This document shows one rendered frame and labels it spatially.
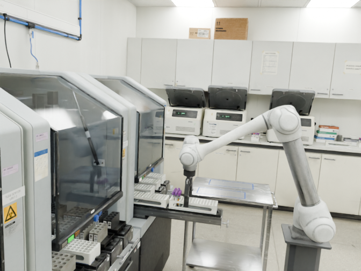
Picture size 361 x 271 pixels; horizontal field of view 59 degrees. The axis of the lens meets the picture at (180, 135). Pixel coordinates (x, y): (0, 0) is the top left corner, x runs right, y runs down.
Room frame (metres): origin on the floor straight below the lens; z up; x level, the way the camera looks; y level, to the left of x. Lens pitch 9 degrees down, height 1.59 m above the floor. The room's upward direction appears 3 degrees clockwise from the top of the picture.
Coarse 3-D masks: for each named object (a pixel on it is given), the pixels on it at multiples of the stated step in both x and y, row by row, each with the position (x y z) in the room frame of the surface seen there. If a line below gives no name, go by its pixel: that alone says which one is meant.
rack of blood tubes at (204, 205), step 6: (174, 198) 1.93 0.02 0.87; (180, 198) 1.94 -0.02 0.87; (192, 198) 1.95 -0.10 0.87; (198, 198) 1.96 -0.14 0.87; (180, 204) 1.93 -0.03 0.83; (192, 204) 1.87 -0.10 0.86; (198, 204) 1.86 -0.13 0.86; (204, 204) 1.86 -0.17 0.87; (210, 204) 1.87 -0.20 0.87; (216, 204) 1.87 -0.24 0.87; (186, 210) 1.88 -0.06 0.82; (192, 210) 1.87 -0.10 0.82; (198, 210) 1.86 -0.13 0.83; (204, 210) 1.86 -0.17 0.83; (210, 210) 1.91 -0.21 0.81; (216, 210) 1.88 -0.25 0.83
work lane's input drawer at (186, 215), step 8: (136, 208) 1.92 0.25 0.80; (144, 208) 1.91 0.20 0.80; (152, 208) 1.91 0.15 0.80; (160, 208) 1.90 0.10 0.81; (168, 208) 1.90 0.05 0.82; (160, 216) 1.89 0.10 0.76; (168, 216) 1.88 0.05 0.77; (176, 216) 1.87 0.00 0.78; (184, 216) 1.86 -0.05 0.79; (192, 216) 1.85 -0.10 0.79; (200, 216) 1.84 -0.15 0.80; (208, 216) 1.83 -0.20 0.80; (216, 216) 1.83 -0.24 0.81; (216, 224) 1.82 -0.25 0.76
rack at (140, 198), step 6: (138, 192) 2.02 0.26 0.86; (144, 192) 2.03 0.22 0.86; (138, 198) 1.94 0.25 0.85; (144, 198) 1.93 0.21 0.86; (150, 198) 1.92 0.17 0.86; (156, 198) 1.93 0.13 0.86; (162, 198) 1.93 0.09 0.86; (168, 198) 1.97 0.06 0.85; (144, 204) 1.93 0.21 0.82; (150, 204) 1.92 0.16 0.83; (156, 204) 1.97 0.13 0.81; (162, 204) 1.91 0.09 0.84
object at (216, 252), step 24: (192, 192) 2.20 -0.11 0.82; (216, 192) 2.23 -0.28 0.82; (240, 192) 2.26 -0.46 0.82; (264, 192) 2.29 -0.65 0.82; (264, 216) 2.48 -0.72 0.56; (192, 240) 2.59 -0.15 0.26; (192, 264) 2.18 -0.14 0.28; (216, 264) 2.20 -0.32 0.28; (240, 264) 2.22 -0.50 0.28; (264, 264) 2.07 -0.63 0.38
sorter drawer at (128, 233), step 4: (124, 228) 1.59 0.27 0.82; (128, 228) 1.60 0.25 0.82; (132, 228) 1.63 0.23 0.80; (120, 232) 1.54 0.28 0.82; (124, 232) 1.54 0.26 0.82; (128, 232) 1.58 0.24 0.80; (132, 232) 1.63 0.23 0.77; (116, 236) 1.52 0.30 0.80; (120, 236) 1.53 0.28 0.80; (124, 236) 1.53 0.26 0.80; (128, 236) 1.58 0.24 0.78; (132, 236) 1.64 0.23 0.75; (124, 240) 1.52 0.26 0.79; (128, 240) 1.58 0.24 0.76; (136, 240) 1.59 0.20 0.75; (124, 244) 1.52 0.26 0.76; (124, 248) 1.52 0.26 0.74; (132, 248) 1.52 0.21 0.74
